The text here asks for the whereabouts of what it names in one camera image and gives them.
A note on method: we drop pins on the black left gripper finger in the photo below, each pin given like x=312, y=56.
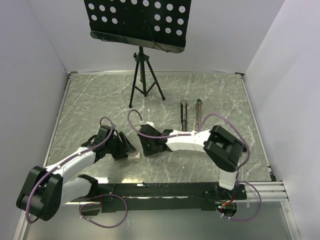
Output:
x=129, y=148
x=122, y=137

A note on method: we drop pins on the black tripod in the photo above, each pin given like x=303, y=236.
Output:
x=141, y=59

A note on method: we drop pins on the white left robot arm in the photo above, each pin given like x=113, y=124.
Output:
x=47, y=188

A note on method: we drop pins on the black perforated music stand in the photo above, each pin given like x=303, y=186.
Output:
x=154, y=24

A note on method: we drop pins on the small staple box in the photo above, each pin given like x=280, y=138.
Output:
x=134, y=155

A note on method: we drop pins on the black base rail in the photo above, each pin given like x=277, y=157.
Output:
x=172, y=196

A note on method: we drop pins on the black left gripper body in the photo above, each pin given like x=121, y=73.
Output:
x=114, y=147

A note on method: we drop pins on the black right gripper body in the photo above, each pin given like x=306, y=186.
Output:
x=149, y=148

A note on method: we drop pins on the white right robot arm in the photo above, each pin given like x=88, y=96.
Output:
x=223, y=148

